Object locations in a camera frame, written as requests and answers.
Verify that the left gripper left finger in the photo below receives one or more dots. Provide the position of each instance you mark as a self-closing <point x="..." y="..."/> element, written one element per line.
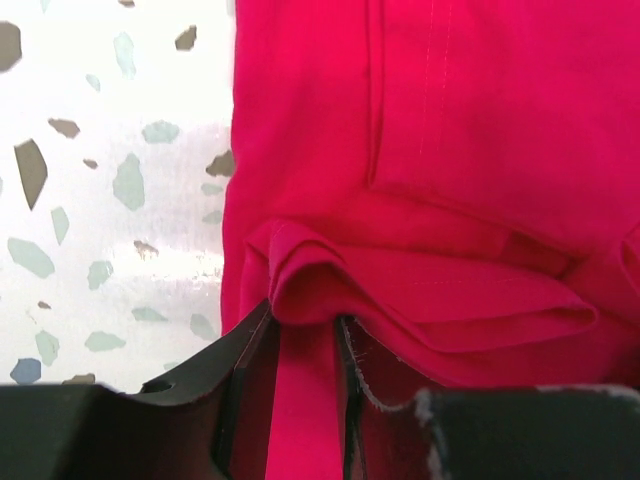
<point x="207" y="418"/>

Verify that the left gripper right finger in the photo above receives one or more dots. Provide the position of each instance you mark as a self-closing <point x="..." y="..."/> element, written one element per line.
<point x="398" y="424"/>

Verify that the crimson pink t shirt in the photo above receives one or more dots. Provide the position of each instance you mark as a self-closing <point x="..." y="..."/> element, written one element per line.
<point x="462" y="177"/>

